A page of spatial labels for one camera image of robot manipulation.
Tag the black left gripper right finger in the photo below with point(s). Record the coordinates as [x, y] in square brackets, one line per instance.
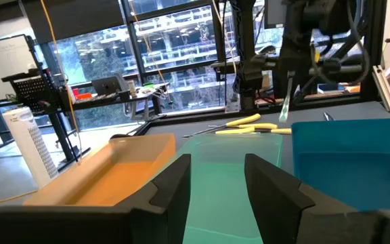
[283, 217]

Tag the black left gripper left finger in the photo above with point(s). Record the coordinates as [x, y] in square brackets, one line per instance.
[80, 227]

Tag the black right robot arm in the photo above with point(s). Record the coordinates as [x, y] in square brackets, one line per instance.
[330, 17]

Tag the orange plastic bin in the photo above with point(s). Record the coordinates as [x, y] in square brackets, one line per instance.
[113, 169]

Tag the teal plastic bin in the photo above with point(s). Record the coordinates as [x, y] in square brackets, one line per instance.
[218, 189]

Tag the blue plastic bin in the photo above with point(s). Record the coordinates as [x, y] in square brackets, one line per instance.
[350, 162]

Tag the white tower fan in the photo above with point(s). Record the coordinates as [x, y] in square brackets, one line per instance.
[29, 145]

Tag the aluminium extrusion bar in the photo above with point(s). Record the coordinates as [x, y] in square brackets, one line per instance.
[384, 88]

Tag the black desk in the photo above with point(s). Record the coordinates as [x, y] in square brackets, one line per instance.
[113, 99]

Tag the grey laptop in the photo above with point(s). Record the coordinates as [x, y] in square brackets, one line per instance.
[106, 85]

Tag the black perforated equipment stand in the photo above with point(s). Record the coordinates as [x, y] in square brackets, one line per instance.
[32, 89]

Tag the whiteboard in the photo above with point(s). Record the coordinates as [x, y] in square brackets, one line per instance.
[2, 64]

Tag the black window blind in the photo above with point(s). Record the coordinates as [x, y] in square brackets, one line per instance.
[80, 17]

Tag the black frame post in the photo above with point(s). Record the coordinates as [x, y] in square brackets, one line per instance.
[374, 51]
[247, 51]

